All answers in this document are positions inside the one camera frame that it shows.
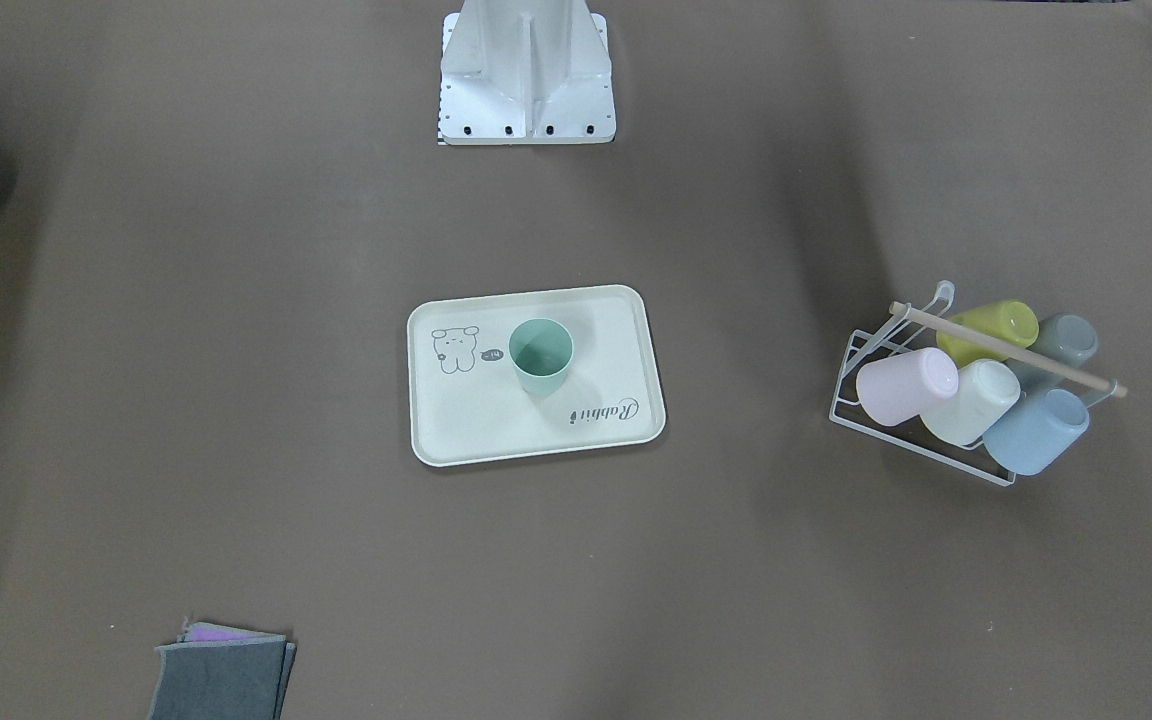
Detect green cup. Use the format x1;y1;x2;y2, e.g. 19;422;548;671
507;318;575;397

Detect cream rabbit tray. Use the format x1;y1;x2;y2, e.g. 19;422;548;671
407;285;667;468

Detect pink cup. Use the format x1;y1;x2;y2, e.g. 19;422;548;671
856;348;960;427

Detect cream white cup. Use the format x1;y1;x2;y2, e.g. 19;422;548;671
919;359;1021;446

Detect yellow cup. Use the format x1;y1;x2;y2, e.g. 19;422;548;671
935;300;1041;367

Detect blue cup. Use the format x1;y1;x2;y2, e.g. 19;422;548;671
982;388;1091;477

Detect grey cup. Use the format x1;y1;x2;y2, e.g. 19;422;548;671
1005;313;1100;395

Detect grey folded cloth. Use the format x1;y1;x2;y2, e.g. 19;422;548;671
147;621;297;719

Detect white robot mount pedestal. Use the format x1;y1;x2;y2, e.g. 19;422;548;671
435;1;617;146

